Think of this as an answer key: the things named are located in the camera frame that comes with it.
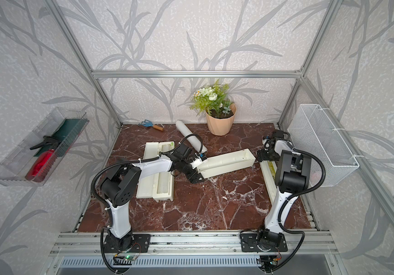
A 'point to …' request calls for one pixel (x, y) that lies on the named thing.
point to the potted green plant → (213, 102)
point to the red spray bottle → (44, 161)
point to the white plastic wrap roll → (194, 140)
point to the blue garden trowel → (149, 124)
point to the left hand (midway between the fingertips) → (199, 174)
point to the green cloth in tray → (64, 133)
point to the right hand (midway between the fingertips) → (267, 156)
